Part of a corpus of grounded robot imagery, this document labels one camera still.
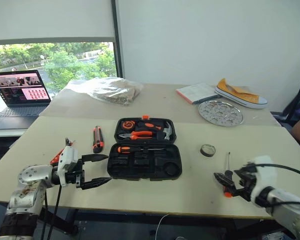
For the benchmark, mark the white side desk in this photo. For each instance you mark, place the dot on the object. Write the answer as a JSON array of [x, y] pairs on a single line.
[[7, 133]]

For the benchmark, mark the black table frame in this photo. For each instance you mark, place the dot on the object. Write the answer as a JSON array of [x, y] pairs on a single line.
[[115, 218]]

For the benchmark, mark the black office chair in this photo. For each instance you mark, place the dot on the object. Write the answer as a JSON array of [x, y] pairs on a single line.
[[296, 100]]

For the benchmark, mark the yellow canvas sneaker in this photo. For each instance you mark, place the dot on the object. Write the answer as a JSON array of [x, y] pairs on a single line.
[[242, 96]]

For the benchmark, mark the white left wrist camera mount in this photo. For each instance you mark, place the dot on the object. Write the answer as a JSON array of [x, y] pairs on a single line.
[[67, 157]]

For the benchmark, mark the open laptop computer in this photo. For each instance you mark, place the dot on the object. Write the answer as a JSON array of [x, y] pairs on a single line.
[[20, 87]]

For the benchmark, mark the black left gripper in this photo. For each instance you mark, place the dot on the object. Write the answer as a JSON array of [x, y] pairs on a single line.
[[72, 178]]

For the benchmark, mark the dark window frame post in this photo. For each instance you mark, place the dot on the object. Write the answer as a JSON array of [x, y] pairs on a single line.
[[117, 37]]

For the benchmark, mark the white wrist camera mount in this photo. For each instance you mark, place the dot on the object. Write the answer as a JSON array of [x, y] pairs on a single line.
[[263, 170], [67, 157]]

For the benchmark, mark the small orange screwdriver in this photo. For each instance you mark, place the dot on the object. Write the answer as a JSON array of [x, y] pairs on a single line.
[[150, 125]]

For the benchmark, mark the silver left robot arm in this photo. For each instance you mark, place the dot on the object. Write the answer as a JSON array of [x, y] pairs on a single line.
[[31, 175]]

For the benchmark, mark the orange black tape measure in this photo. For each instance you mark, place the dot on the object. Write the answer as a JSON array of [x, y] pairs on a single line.
[[128, 125]]

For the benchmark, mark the steel claw hammer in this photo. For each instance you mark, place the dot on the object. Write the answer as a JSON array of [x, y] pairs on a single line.
[[168, 130]]

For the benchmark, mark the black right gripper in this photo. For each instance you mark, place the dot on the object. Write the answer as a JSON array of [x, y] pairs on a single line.
[[247, 181]]

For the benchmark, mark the black plastic tool case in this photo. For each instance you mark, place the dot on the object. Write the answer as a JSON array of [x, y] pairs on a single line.
[[145, 170]]

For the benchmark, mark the orange black utility knife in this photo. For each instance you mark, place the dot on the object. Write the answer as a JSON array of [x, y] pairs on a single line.
[[98, 140]]

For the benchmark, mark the black electrical tape roll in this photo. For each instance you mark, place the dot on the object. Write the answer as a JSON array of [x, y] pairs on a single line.
[[208, 150]]

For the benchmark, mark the clear bag of brown material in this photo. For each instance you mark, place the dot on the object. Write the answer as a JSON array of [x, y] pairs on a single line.
[[112, 91]]

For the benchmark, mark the white roller blind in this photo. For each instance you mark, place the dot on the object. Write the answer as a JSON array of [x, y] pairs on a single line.
[[50, 20]]

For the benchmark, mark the round perforated metal plate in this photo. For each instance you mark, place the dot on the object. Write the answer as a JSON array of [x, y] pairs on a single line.
[[220, 113]]

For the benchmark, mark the open paper book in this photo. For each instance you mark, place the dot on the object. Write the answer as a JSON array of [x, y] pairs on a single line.
[[197, 92]]

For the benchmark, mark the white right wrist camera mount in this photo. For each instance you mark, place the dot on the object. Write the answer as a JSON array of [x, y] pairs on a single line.
[[263, 170]]

